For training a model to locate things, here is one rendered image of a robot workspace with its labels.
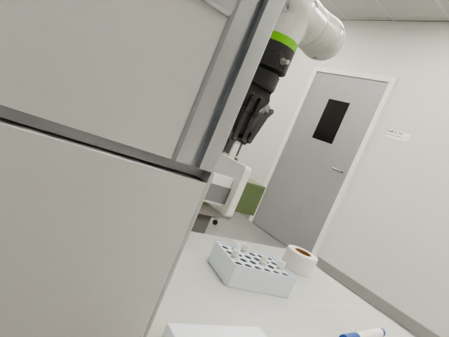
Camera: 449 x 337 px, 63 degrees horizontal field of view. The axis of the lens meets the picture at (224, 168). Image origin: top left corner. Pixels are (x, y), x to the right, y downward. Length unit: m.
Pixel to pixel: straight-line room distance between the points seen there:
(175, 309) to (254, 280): 0.18
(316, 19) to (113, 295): 0.72
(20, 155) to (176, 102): 0.10
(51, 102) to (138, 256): 0.12
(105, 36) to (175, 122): 0.07
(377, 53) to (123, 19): 4.42
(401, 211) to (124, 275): 3.68
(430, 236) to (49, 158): 3.65
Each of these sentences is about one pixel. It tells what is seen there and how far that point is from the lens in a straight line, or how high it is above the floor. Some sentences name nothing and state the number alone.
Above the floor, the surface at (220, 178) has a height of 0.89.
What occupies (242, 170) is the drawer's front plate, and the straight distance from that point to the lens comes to 0.73.
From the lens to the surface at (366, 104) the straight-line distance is 4.32.
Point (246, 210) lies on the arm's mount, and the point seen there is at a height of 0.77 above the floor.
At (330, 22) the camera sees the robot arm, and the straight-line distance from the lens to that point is 0.92.
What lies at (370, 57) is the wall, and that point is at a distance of 4.63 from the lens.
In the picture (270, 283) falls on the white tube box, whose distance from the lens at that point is 0.62.
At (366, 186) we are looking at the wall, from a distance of 4.08.
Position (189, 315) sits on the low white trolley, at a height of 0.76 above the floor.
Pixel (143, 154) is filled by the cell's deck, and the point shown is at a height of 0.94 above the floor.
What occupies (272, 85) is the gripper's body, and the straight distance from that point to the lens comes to 0.82.
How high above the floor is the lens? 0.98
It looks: 6 degrees down
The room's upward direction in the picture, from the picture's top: 23 degrees clockwise
